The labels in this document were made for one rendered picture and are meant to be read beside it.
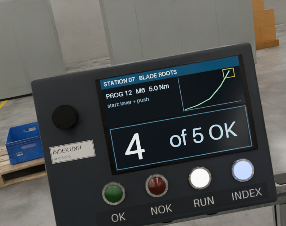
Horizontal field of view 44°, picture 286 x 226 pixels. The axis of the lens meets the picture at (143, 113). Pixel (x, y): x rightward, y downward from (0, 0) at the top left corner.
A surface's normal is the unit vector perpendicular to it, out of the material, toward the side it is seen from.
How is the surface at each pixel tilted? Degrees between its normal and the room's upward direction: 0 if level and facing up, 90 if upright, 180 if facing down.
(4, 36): 90
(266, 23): 90
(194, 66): 75
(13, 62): 90
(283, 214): 90
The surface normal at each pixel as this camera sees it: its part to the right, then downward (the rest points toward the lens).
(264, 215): -0.17, -0.95
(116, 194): 0.10, 0.00
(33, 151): 0.29, 0.22
